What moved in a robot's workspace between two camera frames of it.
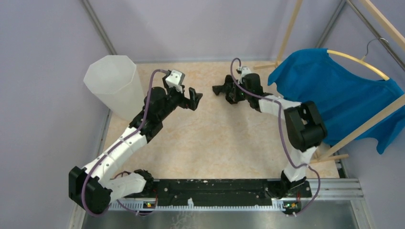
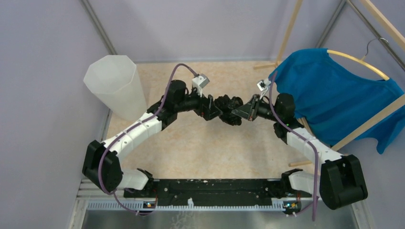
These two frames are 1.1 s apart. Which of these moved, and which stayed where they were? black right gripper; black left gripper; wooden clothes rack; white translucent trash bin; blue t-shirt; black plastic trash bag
Moved: black right gripper; black left gripper; black plastic trash bag
Stayed: blue t-shirt; wooden clothes rack; white translucent trash bin
